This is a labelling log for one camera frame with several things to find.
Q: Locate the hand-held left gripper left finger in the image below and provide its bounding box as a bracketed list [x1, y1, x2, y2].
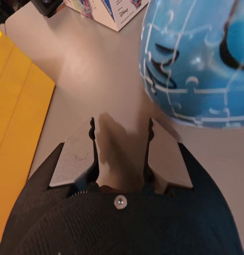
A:
[49, 117, 100, 188]

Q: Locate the yellow plastic bin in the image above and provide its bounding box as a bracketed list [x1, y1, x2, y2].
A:
[0, 19, 55, 245]

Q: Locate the blue cartoon puzzle ball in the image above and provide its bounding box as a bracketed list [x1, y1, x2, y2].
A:
[139, 0, 244, 129]

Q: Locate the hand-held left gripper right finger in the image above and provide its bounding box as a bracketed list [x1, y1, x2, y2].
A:
[144, 118, 193, 192]

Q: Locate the black electronic device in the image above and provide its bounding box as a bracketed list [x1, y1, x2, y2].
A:
[30, 0, 63, 18]

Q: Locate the printed cardboard puzzle box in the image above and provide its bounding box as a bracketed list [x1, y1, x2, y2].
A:
[63, 0, 150, 32]

